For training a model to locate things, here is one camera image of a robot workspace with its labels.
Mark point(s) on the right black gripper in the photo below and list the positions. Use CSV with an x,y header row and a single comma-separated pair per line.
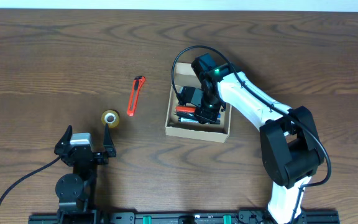
x,y
204,118

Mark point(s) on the red and black stapler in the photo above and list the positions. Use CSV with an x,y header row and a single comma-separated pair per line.
x,y
185,109

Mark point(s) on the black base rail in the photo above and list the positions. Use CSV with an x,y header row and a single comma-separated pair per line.
x,y
240,217

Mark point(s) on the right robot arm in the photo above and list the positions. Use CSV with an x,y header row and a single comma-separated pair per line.
x,y
290,146

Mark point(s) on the yellow tape roll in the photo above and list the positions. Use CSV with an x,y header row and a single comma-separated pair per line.
x,y
110,118

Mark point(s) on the orange utility knife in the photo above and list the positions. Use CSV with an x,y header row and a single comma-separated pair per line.
x,y
135,90

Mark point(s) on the black marker pen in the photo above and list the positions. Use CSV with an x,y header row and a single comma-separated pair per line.
x,y
188,120

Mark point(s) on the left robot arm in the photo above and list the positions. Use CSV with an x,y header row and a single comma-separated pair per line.
x,y
76,190

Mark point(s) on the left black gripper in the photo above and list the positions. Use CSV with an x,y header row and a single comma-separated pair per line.
x,y
109,149

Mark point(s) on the open cardboard box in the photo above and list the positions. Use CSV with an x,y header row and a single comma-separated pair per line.
x,y
185,76

